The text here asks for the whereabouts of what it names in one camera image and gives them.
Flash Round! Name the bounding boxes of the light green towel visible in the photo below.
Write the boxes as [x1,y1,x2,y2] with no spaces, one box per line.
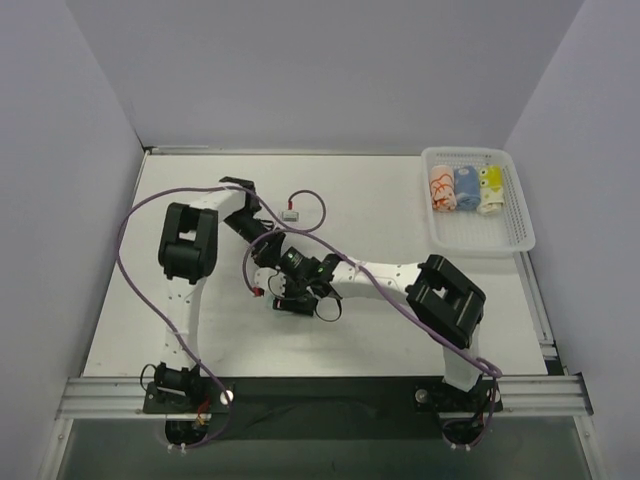
[272,298,290,314]

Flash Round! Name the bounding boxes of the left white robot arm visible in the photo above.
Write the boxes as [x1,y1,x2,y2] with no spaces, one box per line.
[154,177,285,412]

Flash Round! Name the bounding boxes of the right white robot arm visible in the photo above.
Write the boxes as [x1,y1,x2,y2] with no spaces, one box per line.
[276,247,486,410]

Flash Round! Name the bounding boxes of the orange white rolled towel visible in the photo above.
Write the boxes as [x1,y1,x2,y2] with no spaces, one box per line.
[429,165,457,212]

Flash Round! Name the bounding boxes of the blue rolled towel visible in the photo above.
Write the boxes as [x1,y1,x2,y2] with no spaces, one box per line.
[454,166,481,211]

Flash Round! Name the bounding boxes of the white plastic basket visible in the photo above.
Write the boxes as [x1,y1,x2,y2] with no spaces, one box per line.
[422,147,536,257]

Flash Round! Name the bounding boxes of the yellow rolled towel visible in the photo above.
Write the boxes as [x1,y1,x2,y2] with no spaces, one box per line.
[477,165,504,215]

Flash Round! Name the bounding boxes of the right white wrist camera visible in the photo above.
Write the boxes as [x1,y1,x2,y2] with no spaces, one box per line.
[253,268,286,298]

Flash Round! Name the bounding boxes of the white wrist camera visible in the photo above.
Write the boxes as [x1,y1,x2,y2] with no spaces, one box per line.
[253,268,286,298]
[280,209,300,223]

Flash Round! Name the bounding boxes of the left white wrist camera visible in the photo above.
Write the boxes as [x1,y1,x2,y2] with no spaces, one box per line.
[280,209,300,223]

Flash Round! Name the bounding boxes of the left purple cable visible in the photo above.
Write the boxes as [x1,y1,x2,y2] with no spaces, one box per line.
[117,185,329,448]

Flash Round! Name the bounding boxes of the purple cable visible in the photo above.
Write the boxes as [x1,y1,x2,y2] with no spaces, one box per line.
[242,229,504,446]
[117,185,329,448]

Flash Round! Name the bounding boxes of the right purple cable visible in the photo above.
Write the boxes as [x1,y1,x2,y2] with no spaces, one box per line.
[242,229,504,446]

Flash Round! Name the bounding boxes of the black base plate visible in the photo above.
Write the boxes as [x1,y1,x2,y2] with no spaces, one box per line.
[142,376,502,445]

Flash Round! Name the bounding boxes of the aluminium front rail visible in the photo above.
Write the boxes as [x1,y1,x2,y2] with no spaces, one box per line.
[56,375,593,419]

